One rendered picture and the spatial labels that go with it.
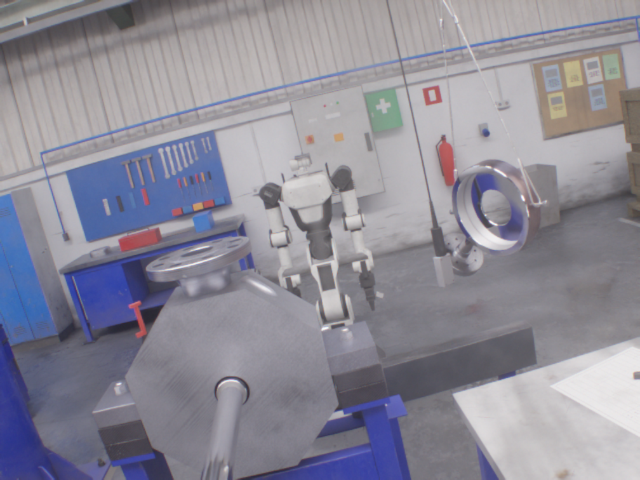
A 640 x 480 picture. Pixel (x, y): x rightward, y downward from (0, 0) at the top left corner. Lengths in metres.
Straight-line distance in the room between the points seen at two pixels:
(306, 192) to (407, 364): 1.59
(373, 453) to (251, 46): 5.58
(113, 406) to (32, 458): 1.92
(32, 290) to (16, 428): 3.78
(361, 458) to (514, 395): 0.43
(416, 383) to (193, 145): 5.09
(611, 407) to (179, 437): 1.04
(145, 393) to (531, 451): 0.90
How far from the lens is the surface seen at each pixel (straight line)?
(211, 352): 1.36
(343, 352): 1.38
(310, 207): 3.21
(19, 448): 3.34
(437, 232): 2.27
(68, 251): 7.21
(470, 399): 1.55
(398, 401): 1.76
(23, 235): 6.82
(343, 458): 1.53
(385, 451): 1.53
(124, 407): 1.48
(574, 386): 1.55
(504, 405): 1.50
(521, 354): 1.95
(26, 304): 7.02
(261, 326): 1.33
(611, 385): 1.55
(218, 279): 1.35
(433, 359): 1.85
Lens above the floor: 1.64
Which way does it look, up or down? 13 degrees down
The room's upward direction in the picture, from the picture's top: 13 degrees counter-clockwise
